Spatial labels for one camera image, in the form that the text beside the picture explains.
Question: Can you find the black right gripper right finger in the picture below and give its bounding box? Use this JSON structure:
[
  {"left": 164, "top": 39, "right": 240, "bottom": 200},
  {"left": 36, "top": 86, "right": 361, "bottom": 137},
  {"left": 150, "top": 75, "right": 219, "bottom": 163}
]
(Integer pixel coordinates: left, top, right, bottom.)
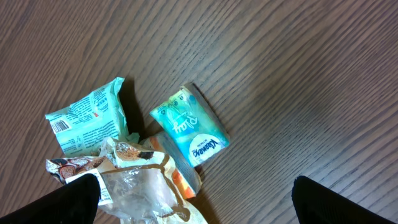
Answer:
[{"left": 292, "top": 175, "right": 394, "bottom": 224}]

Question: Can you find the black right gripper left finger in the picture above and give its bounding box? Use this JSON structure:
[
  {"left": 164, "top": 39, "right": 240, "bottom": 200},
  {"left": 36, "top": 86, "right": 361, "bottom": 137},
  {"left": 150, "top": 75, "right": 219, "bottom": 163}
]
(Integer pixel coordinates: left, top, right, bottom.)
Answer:
[{"left": 1, "top": 174, "right": 101, "bottom": 224}]

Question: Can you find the clear bagged bread snack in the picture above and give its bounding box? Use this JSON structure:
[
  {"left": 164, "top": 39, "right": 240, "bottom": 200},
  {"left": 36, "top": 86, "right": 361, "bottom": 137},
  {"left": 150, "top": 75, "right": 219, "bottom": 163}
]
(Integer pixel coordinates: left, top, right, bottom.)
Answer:
[{"left": 45, "top": 138, "right": 206, "bottom": 224}]

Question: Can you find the teal wet wipes pack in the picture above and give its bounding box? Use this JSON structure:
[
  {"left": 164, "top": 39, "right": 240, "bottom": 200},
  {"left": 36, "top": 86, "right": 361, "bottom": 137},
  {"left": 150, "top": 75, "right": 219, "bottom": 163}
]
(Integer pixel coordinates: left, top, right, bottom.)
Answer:
[{"left": 45, "top": 77, "right": 139, "bottom": 157}]

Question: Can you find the orange tissue pack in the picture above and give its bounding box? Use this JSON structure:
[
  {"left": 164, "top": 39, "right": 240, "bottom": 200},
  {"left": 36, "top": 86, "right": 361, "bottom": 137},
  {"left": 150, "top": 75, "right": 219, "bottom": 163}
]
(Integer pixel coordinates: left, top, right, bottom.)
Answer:
[{"left": 139, "top": 131, "right": 202, "bottom": 199}]

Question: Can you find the teal tissue pack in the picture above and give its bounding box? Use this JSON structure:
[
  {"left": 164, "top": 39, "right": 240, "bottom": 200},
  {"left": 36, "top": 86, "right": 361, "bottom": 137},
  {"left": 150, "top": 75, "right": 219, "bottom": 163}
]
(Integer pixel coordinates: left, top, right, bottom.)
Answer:
[{"left": 150, "top": 83, "right": 229, "bottom": 167}]

